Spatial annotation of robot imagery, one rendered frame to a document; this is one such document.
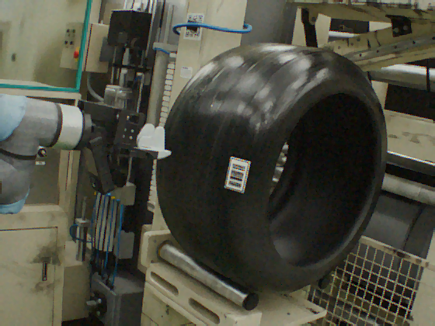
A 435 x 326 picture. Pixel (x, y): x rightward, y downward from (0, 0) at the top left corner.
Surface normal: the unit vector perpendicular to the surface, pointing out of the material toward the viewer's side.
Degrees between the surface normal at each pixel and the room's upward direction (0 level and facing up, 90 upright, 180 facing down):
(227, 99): 59
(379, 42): 90
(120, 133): 90
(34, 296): 90
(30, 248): 90
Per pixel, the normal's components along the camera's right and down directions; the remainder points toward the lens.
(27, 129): 0.60, 0.39
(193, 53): -0.75, 0.00
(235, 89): -0.52, -0.55
